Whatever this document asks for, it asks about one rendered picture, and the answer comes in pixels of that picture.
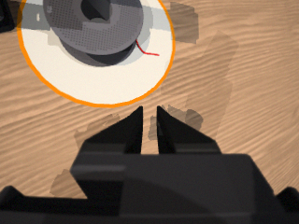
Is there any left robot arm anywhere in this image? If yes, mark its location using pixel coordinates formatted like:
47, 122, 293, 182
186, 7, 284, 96
0, 0, 10, 27

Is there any white flat circular area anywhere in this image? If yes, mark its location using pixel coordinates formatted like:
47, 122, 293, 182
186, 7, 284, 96
21, 0, 173, 105

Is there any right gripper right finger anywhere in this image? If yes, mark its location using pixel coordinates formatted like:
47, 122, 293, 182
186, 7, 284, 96
156, 105, 222, 154

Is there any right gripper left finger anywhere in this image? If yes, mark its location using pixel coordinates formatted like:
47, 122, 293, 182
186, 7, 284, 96
78, 105, 143, 154

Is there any orange painted ring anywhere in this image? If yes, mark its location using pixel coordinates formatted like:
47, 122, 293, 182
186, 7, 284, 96
16, 0, 176, 108

